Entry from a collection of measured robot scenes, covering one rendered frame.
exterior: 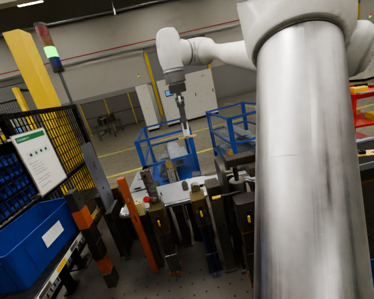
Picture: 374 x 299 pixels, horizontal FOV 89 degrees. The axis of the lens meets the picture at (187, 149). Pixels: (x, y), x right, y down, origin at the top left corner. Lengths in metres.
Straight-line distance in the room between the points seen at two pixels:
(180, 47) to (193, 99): 7.95
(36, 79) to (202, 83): 7.79
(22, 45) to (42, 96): 0.29
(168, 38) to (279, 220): 0.76
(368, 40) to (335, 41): 0.18
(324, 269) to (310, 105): 0.14
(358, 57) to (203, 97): 8.51
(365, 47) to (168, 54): 0.61
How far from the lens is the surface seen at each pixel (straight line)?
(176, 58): 0.85
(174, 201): 0.91
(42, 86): 1.52
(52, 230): 0.88
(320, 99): 0.23
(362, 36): 0.45
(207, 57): 0.90
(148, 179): 0.78
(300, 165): 0.21
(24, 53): 1.57
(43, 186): 1.18
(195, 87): 8.80
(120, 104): 12.83
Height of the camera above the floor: 1.47
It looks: 17 degrees down
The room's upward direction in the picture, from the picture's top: 14 degrees counter-clockwise
